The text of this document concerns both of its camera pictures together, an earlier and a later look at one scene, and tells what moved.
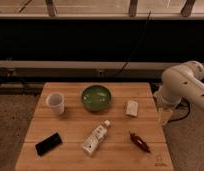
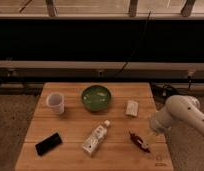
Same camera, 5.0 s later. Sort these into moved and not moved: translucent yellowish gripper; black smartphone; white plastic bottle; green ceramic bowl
Moved: translucent yellowish gripper
Not moved: white plastic bottle; green ceramic bowl; black smartphone
